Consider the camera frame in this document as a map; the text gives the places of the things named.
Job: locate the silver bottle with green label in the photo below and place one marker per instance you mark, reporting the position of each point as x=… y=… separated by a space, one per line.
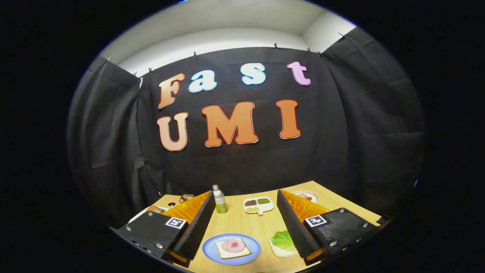
x=219 y=201

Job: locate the black backdrop cloth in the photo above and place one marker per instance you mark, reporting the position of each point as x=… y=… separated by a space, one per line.
x=246 y=167

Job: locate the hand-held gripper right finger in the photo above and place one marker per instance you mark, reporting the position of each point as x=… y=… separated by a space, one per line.
x=293 y=227

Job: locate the white divided dish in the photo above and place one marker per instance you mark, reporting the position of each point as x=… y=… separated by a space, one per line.
x=265 y=207

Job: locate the green lettuce leaf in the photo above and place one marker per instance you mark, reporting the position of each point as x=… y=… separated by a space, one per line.
x=282 y=240

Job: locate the white toaster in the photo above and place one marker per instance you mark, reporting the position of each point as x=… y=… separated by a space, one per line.
x=138 y=216

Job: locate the white round plate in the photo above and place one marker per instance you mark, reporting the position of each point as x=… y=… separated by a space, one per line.
x=314 y=196

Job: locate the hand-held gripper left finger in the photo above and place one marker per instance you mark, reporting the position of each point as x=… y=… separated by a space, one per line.
x=197 y=227

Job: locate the white bread slice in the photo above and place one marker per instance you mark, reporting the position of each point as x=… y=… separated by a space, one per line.
x=221 y=253

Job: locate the pink ham slice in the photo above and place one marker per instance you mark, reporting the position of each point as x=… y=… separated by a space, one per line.
x=233 y=246

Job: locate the pile of yellow beans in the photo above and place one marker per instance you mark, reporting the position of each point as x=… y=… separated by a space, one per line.
x=252 y=209

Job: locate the blue round plate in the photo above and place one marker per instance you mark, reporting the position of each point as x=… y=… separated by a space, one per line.
x=210 y=250

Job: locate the white square plate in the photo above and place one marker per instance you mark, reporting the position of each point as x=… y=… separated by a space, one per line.
x=278 y=253

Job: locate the pile of green beans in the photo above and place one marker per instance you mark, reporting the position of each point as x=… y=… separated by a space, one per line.
x=263 y=201

